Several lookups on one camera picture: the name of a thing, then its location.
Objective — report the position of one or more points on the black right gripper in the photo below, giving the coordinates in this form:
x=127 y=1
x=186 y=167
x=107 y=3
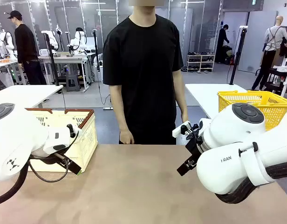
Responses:
x=196 y=147

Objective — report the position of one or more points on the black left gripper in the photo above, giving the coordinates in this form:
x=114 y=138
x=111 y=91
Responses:
x=62 y=159

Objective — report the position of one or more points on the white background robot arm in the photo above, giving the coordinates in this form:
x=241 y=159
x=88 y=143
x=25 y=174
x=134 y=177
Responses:
x=7 y=42
x=78 y=42
x=51 y=42

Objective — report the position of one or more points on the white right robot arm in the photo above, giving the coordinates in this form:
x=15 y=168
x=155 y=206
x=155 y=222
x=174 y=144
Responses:
x=227 y=130

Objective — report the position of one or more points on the person's left forearm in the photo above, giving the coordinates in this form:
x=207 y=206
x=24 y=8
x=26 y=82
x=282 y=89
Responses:
x=180 y=93

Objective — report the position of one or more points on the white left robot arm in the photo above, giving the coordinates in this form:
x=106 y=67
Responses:
x=13 y=140

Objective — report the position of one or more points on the yellow plastic shopping basket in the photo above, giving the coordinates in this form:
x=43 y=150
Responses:
x=269 y=102

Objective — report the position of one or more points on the person's left hand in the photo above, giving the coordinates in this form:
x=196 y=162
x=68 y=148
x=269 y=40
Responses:
x=185 y=117

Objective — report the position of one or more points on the person's right hand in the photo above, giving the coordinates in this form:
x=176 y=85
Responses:
x=126 y=137

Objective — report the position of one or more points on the white side table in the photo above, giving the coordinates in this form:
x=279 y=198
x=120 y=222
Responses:
x=22 y=93
x=204 y=95

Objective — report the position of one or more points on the grey step stool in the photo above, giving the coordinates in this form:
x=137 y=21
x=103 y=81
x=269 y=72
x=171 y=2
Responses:
x=72 y=82

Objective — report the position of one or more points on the white shoe rack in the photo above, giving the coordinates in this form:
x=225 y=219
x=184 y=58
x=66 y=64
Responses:
x=200 y=63

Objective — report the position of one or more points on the person in black t-shirt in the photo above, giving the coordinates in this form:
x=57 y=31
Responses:
x=143 y=70

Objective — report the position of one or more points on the background white work table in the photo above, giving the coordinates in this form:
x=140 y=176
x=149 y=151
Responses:
x=71 y=58

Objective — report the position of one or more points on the black bags pile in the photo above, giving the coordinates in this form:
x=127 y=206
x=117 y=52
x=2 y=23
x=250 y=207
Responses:
x=228 y=56

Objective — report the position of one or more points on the black tripod pole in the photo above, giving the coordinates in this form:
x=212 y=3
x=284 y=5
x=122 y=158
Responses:
x=236 y=58

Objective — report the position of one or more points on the background person with black cap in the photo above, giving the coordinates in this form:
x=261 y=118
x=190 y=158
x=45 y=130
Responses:
x=24 y=46

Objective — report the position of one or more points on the background person in dark clothes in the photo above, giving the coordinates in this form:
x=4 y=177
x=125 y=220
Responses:
x=221 y=42

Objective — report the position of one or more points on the mannequin with grey apron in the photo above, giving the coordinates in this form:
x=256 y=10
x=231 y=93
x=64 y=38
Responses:
x=271 y=46

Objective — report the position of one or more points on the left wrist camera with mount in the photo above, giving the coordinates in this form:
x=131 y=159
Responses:
x=77 y=133

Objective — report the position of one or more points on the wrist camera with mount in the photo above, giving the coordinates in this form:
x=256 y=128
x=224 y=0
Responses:
x=77 y=133
x=179 y=130

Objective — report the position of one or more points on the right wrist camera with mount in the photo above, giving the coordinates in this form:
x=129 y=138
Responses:
x=179 y=130

